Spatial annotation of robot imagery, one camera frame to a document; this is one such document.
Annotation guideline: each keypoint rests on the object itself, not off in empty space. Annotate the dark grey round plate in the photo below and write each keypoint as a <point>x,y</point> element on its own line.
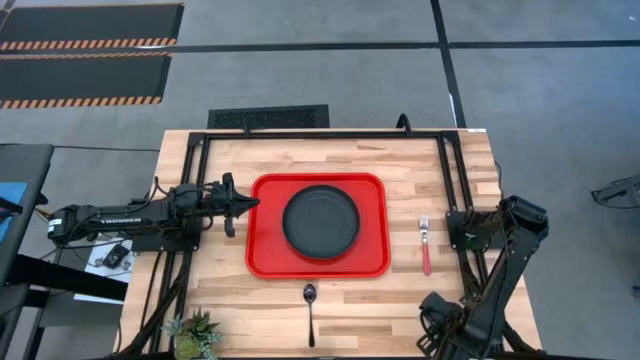
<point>321,222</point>

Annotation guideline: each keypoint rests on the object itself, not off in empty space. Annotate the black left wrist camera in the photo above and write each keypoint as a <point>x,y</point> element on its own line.
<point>216,192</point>

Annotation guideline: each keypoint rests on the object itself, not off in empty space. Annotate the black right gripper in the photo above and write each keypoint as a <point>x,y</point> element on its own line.
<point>445,320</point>

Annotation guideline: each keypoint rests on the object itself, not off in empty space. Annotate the black hazard striped floor mat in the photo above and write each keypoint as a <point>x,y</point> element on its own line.
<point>90,22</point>
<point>80,77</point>

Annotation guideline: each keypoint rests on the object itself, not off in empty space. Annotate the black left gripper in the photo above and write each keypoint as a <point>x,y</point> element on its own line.
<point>228,210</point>

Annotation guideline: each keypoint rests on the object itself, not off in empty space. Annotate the black floor stand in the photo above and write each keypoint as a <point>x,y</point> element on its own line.
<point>617,192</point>

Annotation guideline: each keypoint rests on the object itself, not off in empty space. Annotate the small green succulent plant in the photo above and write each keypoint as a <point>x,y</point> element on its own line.
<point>192,332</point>

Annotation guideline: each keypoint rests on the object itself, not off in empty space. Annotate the shiny dark metal spoon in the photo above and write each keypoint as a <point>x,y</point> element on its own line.
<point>310,294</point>

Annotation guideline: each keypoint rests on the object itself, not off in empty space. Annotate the blue sheet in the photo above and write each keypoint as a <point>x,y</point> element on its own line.
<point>10,205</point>

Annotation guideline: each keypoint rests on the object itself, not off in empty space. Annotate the black floor vent grate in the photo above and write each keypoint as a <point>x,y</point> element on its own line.
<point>267,118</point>

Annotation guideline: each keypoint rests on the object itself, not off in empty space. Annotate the grey side table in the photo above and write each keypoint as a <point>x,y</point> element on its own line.
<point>25,165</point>

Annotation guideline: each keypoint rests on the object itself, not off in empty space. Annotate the black beam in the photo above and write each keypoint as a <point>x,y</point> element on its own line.
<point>65,277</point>

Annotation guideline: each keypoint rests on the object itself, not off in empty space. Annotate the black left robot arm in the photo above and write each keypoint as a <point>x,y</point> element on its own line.
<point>100,220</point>

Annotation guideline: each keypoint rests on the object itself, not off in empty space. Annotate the white paper sheet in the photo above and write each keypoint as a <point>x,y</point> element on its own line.
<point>97,280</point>

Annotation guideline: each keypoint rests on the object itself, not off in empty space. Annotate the small black device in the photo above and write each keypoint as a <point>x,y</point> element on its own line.
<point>116,256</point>

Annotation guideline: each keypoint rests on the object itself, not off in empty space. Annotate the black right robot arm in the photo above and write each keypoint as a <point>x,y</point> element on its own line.
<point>500,280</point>

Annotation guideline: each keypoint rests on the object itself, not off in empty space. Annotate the black aluminium table frame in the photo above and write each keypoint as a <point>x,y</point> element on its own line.
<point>325,135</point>

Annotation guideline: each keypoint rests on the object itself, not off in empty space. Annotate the red plastic tray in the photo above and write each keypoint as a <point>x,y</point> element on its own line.
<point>265,250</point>

